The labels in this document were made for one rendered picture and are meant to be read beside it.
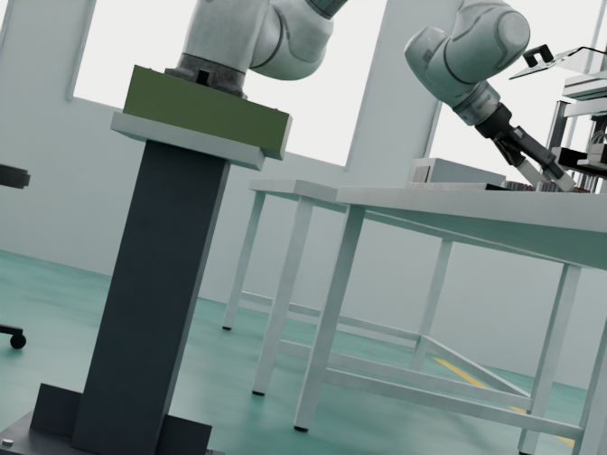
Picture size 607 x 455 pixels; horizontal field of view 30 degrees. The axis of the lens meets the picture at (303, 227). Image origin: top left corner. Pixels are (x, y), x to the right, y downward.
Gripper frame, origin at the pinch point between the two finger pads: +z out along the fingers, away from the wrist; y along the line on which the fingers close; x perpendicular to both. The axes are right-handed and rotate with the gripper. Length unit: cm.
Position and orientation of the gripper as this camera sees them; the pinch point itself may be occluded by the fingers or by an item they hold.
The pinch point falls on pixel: (553, 184)
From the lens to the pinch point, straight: 235.8
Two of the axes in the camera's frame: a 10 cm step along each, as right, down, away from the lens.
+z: 7.0, 6.9, 1.8
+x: 6.9, -7.2, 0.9
